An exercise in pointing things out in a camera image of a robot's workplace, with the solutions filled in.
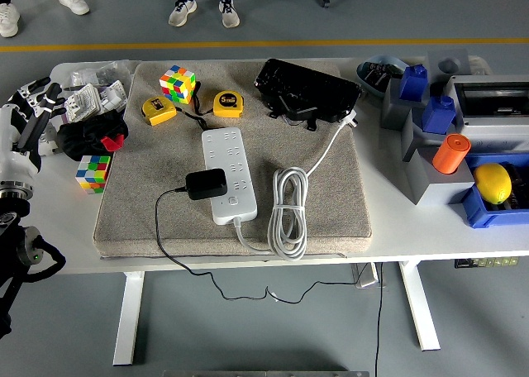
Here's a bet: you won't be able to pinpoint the white circuit breaker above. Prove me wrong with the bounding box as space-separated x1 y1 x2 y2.
39 120 62 157

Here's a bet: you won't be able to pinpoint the white power strip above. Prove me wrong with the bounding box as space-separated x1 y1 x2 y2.
200 126 258 226

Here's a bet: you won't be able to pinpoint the black wrist strap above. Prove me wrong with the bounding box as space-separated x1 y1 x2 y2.
176 108 210 133
191 81 215 117

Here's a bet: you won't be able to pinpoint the white wall socket panel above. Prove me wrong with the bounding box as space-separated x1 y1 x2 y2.
61 83 102 120
97 80 127 112

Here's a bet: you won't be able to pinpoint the yellow lemon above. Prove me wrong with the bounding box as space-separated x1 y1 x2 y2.
472 163 513 206

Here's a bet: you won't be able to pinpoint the large colourful puzzle cube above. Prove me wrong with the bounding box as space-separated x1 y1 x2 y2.
158 64 197 105

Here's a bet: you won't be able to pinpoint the person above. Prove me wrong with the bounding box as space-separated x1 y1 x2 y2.
0 0 91 39
168 0 241 29

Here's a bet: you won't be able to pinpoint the silver metal box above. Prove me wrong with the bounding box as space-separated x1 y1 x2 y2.
353 262 380 289

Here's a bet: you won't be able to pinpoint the orange cylinder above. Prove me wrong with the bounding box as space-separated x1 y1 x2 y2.
431 132 472 174

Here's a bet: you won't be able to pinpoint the black hanging cable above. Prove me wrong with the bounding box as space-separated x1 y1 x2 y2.
374 263 385 377

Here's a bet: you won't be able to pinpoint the thin black cord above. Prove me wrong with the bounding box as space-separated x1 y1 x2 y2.
154 186 369 304

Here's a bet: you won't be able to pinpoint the black table control panel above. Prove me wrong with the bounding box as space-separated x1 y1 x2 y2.
454 255 520 270

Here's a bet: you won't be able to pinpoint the grey-brown mat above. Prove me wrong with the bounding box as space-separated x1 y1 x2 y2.
93 60 373 259

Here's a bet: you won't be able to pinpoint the small colourful puzzle cube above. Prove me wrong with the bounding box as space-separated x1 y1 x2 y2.
75 155 113 195

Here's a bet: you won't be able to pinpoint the grey electrical distribution box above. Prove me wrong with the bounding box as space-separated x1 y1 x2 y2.
444 74 529 155

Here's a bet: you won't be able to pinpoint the yellow tape measure marked five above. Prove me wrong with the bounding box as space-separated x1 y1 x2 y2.
212 90 245 118

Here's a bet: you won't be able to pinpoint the black plug adapter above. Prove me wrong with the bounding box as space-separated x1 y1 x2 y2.
184 168 229 202

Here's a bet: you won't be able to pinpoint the white table leg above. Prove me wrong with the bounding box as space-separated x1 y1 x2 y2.
398 260 441 352
112 271 145 366

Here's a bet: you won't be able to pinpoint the grey block holder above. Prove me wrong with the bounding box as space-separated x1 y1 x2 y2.
379 77 431 131
405 145 476 207
400 108 450 164

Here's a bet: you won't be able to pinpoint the dark small parts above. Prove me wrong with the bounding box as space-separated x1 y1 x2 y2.
364 61 408 93

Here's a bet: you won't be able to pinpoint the blue bottle-shaped block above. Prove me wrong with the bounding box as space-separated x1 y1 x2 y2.
398 64 429 103
421 94 456 135

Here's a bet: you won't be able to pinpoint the beige fabric item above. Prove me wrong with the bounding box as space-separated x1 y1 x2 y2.
467 54 493 77

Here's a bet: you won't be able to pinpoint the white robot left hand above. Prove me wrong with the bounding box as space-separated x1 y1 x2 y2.
0 77 67 184

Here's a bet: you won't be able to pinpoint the clear plastic bag of parts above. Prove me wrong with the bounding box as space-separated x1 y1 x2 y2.
51 60 137 101

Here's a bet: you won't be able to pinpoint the blue plastic bin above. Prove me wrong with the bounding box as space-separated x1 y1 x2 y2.
448 152 529 230

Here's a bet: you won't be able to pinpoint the white power strip cable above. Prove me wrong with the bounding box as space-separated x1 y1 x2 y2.
232 108 359 262

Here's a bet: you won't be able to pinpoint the black ribbed item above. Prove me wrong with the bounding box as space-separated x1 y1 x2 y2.
506 164 529 211

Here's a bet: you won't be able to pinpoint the black cloth with red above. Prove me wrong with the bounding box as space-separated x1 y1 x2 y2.
56 110 129 162

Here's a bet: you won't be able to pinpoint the yellow tape measure pictured label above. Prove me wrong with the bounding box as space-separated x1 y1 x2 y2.
141 97 178 126

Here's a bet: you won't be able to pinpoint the blue-grey bowl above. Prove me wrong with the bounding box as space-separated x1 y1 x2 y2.
355 54 410 99

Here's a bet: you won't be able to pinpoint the black glossy pouch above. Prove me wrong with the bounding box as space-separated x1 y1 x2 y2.
253 58 363 131

